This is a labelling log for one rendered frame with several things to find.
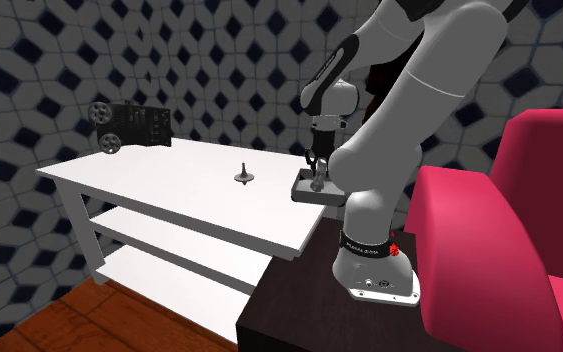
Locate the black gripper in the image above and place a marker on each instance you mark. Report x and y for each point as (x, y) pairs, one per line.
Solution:
(322, 140)

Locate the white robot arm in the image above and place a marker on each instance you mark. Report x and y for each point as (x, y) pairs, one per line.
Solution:
(398, 146)

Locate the grey small figure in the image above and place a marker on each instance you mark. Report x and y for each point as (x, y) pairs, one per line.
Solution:
(317, 183)

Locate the grey square tray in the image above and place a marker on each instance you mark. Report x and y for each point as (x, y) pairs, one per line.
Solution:
(305, 196)

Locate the grey spinning top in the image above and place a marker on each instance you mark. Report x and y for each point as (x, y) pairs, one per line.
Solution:
(244, 176)

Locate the white table with shelves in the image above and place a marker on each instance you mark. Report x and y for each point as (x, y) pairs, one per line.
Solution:
(178, 180)

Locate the dark robot stand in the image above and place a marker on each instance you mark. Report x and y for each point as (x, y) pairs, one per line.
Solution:
(305, 312)

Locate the black film projector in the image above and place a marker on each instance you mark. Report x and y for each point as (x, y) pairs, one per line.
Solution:
(139, 124)

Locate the pink sofa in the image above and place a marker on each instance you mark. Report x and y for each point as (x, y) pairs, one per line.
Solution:
(495, 253)

